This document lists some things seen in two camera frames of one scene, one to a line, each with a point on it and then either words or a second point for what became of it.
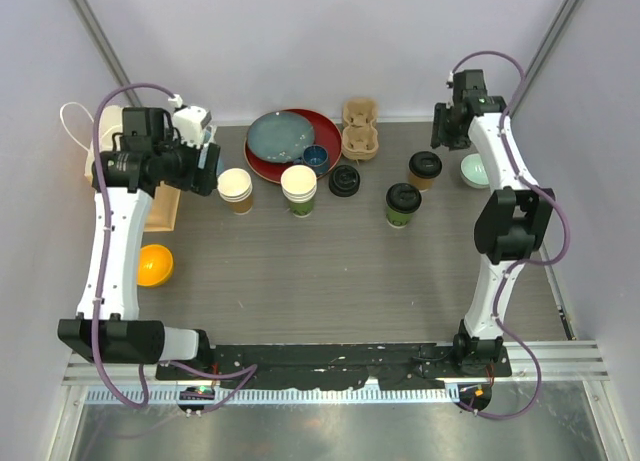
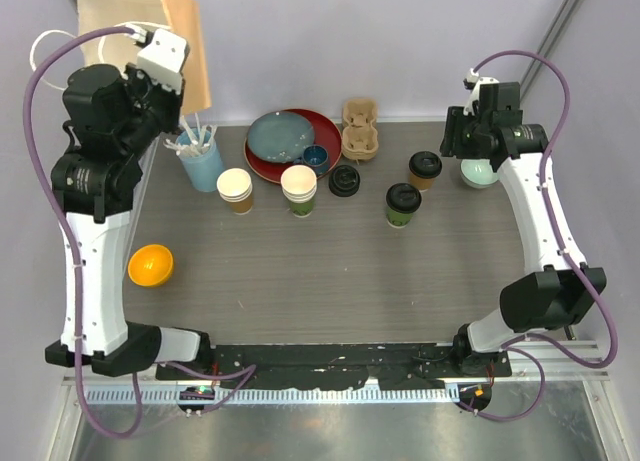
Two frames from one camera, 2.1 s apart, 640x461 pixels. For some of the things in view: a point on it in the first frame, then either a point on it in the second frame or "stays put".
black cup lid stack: [344, 181] stays put
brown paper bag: [164, 207] → [151, 6]
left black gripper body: [181, 167] → [156, 107]
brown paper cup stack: [235, 187] stays put
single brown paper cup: [423, 184] stays put
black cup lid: [425, 164] stays put
